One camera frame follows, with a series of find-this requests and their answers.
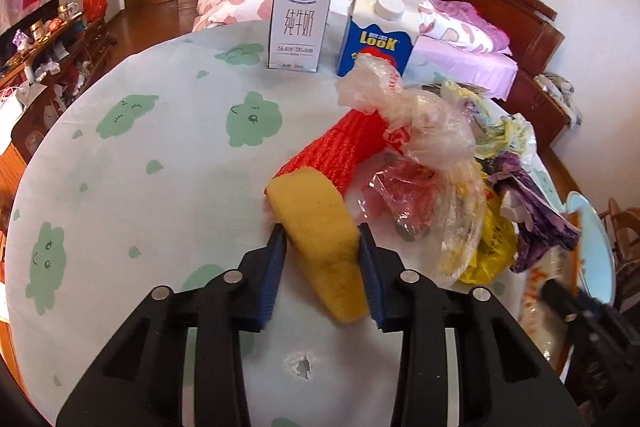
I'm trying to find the yellow sponge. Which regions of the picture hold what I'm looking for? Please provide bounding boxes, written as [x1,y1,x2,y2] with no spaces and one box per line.
[267,167,369,324]

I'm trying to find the red transparent plastic wrapper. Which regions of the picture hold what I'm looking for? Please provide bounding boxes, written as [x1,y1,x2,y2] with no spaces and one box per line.
[359,158,445,242]

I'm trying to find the red foam net sleeve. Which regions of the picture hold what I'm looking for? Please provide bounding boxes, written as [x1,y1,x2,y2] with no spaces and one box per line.
[274,109,388,196]

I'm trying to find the yellow plastic bag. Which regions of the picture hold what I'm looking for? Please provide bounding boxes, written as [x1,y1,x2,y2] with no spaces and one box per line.
[459,187,518,285]

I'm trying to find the clear plastic bag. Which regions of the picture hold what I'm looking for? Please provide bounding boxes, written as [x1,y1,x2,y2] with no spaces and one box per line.
[335,54,486,287]

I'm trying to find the purple snack wrapper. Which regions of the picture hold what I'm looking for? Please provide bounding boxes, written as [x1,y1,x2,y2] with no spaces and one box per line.
[484,152,582,273]

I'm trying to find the pale yellow blue wrapper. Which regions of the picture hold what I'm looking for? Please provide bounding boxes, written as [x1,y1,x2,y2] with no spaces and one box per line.
[440,80,537,171]

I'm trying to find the light blue trash bin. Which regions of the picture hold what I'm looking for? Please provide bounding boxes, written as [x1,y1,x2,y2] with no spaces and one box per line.
[565,191,616,305]

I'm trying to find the white tablecloth green clouds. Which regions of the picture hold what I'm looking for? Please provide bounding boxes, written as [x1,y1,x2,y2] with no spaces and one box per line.
[4,18,574,427]

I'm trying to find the brown wicker chair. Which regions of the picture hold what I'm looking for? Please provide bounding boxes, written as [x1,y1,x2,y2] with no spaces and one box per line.
[599,197,640,308]

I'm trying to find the wooden nightstand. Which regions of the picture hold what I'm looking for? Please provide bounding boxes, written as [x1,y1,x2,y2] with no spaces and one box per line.
[499,69,570,152]

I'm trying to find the pink bed sheet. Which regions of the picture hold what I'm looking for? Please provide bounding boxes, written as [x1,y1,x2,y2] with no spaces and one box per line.
[404,37,518,101]

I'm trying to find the blue Look milk carton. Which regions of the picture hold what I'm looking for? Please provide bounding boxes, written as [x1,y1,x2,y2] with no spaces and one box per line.
[336,0,421,77]

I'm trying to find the pile of clothes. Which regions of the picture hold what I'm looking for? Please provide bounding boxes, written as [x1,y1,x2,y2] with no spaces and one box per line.
[534,72,582,128]

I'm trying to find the heart pattern white duvet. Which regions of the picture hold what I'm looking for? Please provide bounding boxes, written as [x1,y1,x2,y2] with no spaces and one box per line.
[192,0,510,53]

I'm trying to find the white tall milk carton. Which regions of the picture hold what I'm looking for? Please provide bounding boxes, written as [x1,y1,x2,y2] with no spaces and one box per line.
[268,0,331,72]

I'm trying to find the pink purple blanket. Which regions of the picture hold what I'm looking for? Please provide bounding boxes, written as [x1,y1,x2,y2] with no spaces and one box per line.
[433,0,511,55]

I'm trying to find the cluttered wooden side cabinet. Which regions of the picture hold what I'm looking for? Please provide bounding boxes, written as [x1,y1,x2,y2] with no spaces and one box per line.
[1,14,117,162]

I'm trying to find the red gift bag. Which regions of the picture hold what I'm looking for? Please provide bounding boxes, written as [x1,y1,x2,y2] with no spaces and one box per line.
[82,0,108,22]

